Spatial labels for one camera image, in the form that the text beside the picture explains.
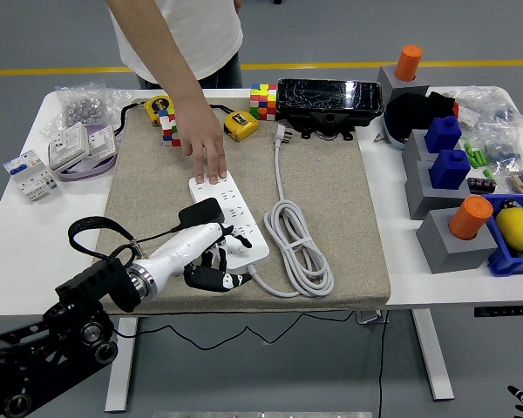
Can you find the white power strip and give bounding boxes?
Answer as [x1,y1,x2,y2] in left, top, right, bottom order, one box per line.
[187,170,271,269]

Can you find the metal under-table bracket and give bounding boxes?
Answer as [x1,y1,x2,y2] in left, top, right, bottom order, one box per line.
[355,309,391,326]

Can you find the white blue circuit breaker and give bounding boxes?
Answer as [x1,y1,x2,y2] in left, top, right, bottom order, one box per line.
[3,149,60,203]

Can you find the glossy black box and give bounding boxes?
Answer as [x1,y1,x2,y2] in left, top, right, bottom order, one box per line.
[276,78,384,128]

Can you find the yellow lemon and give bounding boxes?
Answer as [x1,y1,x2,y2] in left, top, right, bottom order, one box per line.
[495,207,523,252]

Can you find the blue block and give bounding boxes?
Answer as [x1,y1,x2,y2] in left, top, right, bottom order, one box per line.
[429,149,472,191]
[424,115,463,154]

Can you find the thin black adapter cord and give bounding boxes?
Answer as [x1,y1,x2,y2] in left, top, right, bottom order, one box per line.
[112,222,363,351]

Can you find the round yellow tape measure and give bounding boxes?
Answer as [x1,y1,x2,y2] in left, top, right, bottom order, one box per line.
[112,95,173,137]

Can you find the clear bag of nuts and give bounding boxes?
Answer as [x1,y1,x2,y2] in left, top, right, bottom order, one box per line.
[41,78,132,136]

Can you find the black component strip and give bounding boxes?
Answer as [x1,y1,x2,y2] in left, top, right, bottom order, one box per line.
[466,176,498,196]

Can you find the black bracket mount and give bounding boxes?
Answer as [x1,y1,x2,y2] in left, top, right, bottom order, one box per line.
[286,111,357,143]

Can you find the purple ribbon roll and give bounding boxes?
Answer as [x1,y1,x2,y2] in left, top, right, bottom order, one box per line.
[54,123,119,183]

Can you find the large clear parts bag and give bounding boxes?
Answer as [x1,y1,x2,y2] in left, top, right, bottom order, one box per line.
[442,85,523,131]

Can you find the person's right hand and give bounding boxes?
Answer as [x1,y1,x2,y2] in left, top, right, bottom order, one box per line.
[173,98,228,185]

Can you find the white power strip cable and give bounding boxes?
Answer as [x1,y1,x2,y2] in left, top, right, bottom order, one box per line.
[248,123,335,298]

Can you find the person's torso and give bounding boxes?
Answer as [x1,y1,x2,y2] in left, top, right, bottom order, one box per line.
[107,0,244,91]

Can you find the grey-brown mat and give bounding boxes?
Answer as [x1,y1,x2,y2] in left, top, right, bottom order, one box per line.
[85,96,392,315]

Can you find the clear bag blue parts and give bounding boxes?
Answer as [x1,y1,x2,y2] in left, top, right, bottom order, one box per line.
[479,124,523,173]

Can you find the green plastic pegs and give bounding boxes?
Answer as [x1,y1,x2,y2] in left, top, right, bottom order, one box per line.
[463,143,489,170]

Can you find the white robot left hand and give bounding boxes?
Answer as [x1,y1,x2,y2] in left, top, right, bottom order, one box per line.
[138,221,254,298]

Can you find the white wall socket plate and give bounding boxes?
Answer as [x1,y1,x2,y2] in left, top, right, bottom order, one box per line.
[47,121,91,172]
[85,125,118,158]

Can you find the black plug adapter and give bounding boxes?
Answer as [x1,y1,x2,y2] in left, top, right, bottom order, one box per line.
[177,198,226,228]

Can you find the black desk control panel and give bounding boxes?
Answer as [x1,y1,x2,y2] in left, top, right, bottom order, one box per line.
[473,306,523,318]

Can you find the orange cylinder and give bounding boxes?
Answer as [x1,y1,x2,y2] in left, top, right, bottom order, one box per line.
[448,195,494,241]
[394,44,424,83]

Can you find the square yellow tape measure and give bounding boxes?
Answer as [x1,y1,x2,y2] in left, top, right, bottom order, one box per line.
[207,103,260,143]

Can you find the blue plastic bin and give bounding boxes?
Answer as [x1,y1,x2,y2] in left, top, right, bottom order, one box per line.
[481,192,523,277]

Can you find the neon puzzle cube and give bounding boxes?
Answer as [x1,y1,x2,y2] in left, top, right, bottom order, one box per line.
[249,83,279,122]

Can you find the hanging black cable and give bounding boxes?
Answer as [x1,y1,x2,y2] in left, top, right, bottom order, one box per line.
[377,309,391,418]

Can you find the white dish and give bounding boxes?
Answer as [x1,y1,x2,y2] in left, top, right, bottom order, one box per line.
[382,111,409,152]

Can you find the scrambled puzzle cube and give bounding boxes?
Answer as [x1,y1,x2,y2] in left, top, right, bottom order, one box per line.
[159,108,182,148]

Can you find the white table leg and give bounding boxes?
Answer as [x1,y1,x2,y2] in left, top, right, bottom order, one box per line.
[104,316,139,414]
[411,308,455,401]

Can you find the black cloth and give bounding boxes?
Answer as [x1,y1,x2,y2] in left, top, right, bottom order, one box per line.
[385,91,458,140]

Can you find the grey block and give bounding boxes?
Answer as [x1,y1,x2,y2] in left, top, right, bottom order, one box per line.
[404,159,472,221]
[401,129,437,178]
[377,64,431,104]
[416,207,499,275]

